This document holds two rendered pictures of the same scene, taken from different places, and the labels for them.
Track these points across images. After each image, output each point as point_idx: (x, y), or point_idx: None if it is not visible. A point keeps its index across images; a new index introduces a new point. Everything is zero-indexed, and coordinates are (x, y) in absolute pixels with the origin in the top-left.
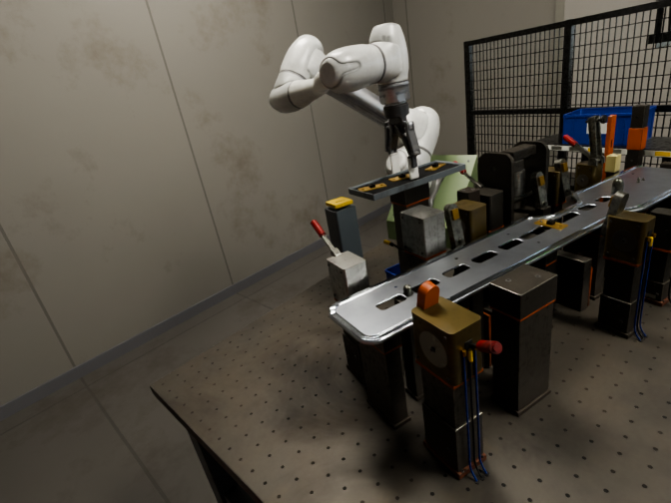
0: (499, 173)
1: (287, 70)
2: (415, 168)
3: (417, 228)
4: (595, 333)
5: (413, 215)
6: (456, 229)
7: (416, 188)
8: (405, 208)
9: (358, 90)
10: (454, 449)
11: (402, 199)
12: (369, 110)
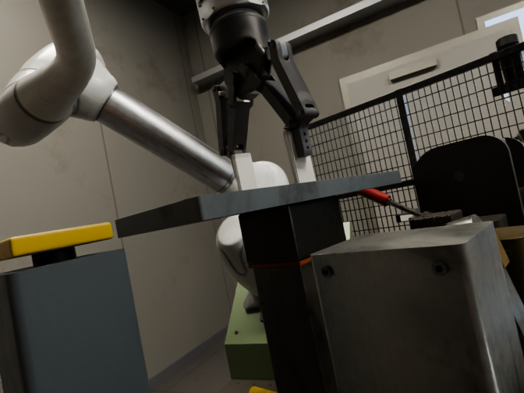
0: (477, 180)
1: (26, 69)
2: (307, 161)
3: (427, 301)
4: None
5: (384, 246)
6: (514, 302)
7: (317, 213)
8: (298, 270)
9: (164, 122)
10: None
11: (286, 243)
12: (184, 154)
